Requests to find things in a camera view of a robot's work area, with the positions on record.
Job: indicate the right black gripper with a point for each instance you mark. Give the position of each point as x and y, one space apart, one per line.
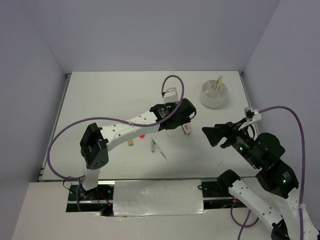
228 129

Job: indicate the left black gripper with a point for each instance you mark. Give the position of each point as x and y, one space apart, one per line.
183 121

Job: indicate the pink mini stapler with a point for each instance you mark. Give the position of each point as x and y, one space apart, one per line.
187 130

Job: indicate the blue clear pen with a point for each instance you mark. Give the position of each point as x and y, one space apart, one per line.
159 149

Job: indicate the yellow pen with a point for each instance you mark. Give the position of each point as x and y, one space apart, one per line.
217 84

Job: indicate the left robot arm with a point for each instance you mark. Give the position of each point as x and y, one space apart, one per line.
97 141

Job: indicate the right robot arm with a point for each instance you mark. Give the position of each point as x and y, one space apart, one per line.
290 220

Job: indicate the white round divided organizer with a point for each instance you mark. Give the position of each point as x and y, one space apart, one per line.
211 98

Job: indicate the beige chalk stick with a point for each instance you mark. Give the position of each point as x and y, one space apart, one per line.
152 147

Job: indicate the tan eraser cube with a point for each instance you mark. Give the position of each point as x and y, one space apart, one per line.
130 142

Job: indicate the silver foil sheet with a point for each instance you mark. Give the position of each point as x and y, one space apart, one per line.
157 198

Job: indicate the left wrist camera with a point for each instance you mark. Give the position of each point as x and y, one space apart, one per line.
170 95

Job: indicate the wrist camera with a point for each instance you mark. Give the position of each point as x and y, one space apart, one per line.
170 95
251 116

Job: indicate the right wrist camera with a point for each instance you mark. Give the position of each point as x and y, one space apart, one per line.
251 116

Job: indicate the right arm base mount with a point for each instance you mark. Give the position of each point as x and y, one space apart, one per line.
213 197

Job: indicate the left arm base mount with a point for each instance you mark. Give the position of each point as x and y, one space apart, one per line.
98 201

